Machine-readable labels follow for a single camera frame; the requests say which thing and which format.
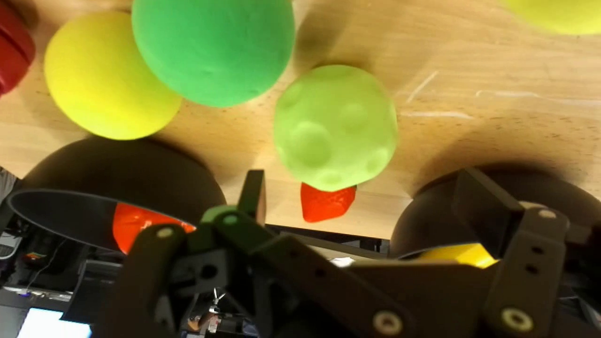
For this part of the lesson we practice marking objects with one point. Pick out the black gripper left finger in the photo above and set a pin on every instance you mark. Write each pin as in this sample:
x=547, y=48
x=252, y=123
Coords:
x=153, y=288

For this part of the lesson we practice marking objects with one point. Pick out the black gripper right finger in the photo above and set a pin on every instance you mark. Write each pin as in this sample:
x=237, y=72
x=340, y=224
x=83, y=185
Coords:
x=530, y=245

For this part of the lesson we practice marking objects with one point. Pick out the yellow banana toy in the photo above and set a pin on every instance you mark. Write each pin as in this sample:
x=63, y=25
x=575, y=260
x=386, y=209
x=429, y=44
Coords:
x=470, y=254

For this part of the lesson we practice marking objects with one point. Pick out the small red tomato toy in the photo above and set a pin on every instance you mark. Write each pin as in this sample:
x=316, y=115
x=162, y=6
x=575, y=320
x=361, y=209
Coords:
x=322, y=205

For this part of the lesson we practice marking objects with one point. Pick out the light green bumpy ball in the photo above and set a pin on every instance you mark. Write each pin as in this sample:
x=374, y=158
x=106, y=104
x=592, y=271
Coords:
x=335, y=128

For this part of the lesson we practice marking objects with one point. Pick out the red orange bell pepper toy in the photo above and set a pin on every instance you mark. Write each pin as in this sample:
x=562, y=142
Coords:
x=130, y=220

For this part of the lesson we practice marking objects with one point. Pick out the near black bowl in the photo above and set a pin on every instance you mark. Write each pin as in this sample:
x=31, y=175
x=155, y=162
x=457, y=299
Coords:
x=429, y=220

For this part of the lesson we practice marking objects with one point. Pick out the black bowl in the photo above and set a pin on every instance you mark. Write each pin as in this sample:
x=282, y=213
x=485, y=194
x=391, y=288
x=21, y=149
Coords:
x=429, y=220
x=76, y=190

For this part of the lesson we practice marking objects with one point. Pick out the far black bowl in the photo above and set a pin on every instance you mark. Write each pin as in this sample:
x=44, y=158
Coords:
x=76, y=190

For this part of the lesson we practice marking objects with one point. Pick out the yellow ball behind green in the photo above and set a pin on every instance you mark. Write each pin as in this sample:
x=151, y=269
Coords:
x=100, y=81

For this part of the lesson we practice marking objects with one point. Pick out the green foam ball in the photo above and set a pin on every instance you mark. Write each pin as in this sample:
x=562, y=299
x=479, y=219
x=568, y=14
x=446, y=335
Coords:
x=217, y=53

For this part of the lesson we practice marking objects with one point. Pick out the red radish toy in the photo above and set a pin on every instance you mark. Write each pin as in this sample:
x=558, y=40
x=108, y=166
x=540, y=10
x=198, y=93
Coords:
x=17, y=48

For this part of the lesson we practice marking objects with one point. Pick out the yellow ball near handle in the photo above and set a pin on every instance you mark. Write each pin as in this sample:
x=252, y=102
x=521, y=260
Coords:
x=571, y=18

